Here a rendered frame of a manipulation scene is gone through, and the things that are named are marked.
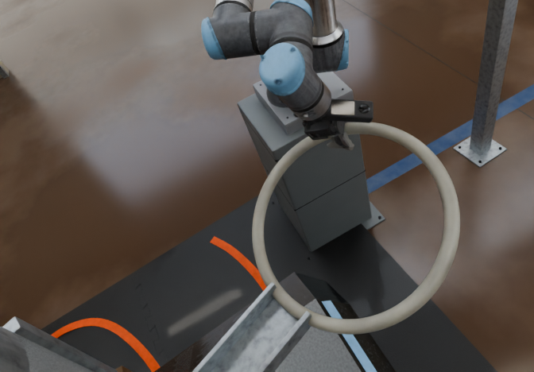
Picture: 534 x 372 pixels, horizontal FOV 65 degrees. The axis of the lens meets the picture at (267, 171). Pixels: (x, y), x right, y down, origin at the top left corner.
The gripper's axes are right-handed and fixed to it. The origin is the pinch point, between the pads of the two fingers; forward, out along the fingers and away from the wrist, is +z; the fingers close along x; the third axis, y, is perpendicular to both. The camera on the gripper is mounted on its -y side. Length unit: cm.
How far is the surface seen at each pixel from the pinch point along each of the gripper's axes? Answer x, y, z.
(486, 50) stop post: -80, -28, 93
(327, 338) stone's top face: 50, 13, 21
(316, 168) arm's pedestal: -18, 41, 66
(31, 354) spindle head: 54, 25, -56
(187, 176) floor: -40, 164, 115
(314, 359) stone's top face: 56, 15, 18
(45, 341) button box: 52, 29, -52
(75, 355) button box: 55, 30, -45
